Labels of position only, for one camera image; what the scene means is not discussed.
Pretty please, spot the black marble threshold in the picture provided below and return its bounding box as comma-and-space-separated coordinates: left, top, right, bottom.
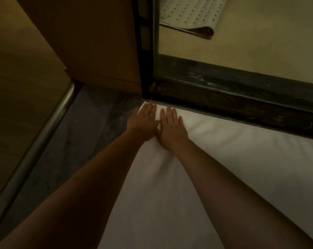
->
149, 54, 313, 140

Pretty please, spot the person's right forearm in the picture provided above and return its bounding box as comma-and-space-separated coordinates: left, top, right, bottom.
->
171, 138, 313, 249

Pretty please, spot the perforated white bath mat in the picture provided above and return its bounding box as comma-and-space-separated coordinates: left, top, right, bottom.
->
159, 0, 228, 40

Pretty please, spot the white towel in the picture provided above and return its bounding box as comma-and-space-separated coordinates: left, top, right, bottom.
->
98, 101, 313, 249

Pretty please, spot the black door frame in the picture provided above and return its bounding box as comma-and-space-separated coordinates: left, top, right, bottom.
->
130, 0, 161, 99

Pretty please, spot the person's left hand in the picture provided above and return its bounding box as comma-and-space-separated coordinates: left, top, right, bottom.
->
126, 102, 161, 143

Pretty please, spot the person's right hand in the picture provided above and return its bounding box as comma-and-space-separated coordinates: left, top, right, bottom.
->
156, 106, 189, 152

